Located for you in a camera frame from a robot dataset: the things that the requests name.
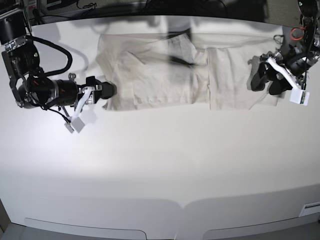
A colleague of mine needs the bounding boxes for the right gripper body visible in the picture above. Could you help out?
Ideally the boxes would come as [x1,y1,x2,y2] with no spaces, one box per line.
[67,73,103,120]

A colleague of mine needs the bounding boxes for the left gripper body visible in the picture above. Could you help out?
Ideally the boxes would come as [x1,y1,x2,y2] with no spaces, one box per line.
[260,51,307,90]

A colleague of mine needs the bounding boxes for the beige T-shirt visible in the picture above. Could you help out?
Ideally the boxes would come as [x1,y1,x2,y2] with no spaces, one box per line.
[95,33,278,111]

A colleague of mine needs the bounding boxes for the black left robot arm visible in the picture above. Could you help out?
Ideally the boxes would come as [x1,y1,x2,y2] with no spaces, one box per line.
[250,0,320,95]

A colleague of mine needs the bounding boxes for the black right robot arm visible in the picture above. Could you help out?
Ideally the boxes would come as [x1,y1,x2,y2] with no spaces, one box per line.
[0,28,275,124]

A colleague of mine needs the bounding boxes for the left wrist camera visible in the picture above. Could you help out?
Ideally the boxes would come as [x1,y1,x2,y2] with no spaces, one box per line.
[289,88,310,106]

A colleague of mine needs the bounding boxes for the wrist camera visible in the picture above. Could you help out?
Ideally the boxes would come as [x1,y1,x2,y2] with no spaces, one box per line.
[289,88,310,106]
[64,117,85,134]

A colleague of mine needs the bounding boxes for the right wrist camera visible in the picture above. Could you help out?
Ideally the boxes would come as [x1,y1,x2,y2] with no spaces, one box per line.
[64,117,85,134]

